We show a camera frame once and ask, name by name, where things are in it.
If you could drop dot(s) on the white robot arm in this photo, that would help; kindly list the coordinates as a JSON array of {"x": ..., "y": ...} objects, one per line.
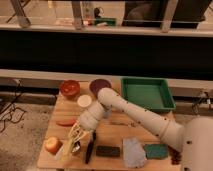
[{"x": 194, "y": 140}]

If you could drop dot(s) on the black handled knife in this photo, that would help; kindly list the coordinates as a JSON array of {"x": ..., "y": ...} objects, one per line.
[{"x": 90, "y": 148}]

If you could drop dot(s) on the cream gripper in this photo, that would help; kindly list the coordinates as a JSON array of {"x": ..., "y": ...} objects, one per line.
[{"x": 77, "y": 134}]

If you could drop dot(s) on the red yellow apple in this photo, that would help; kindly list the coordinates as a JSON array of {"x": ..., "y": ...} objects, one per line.
[{"x": 53, "y": 144}]

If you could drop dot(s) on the red bowl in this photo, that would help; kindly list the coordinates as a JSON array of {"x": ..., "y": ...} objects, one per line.
[{"x": 69, "y": 88}]

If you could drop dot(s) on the white cup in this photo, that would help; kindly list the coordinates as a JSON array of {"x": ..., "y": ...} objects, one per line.
[{"x": 84, "y": 101}]

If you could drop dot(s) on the green scrub sponge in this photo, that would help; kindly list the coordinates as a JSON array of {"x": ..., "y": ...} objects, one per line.
[{"x": 156, "y": 151}]

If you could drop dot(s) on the orange carrot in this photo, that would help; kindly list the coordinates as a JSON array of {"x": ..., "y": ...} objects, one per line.
[{"x": 66, "y": 123}]

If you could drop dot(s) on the black sponge block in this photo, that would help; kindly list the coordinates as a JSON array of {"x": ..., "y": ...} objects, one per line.
[{"x": 108, "y": 151}]

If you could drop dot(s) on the green plastic tray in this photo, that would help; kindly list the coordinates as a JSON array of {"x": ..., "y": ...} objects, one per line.
[{"x": 150, "y": 93}]

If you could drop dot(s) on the dark red grapes bunch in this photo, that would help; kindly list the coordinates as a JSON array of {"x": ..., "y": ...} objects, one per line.
[{"x": 175, "y": 156}]

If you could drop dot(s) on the grey cloth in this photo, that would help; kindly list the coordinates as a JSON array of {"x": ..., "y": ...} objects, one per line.
[{"x": 134, "y": 155}]

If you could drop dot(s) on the purple bowl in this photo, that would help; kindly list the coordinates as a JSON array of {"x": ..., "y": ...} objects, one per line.
[{"x": 96, "y": 85}]

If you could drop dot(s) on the small metal cup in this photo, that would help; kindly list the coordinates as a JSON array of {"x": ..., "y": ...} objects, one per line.
[{"x": 75, "y": 150}]

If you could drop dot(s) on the yellow banana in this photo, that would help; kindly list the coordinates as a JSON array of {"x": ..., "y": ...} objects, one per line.
[{"x": 64, "y": 152}]

